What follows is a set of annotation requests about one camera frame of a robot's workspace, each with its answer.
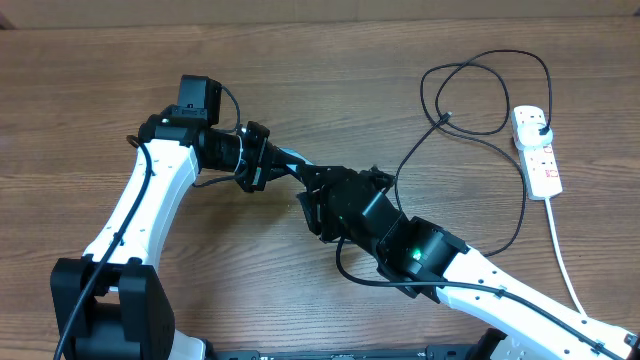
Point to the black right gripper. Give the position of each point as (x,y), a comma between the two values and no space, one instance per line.
(323,191)

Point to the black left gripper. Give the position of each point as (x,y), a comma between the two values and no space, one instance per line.
(272,158)

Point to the Galaxy smartphone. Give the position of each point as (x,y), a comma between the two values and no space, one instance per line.
(297,155)

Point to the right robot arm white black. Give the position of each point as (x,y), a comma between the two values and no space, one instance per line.
(421,258)

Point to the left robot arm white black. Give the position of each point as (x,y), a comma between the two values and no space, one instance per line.
(109,303)

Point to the white USB charger plug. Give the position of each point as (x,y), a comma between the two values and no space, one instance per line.
(529,136)

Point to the white power strip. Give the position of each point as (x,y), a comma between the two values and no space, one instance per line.
(538,164)

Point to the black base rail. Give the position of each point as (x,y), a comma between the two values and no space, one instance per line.
(430,352)

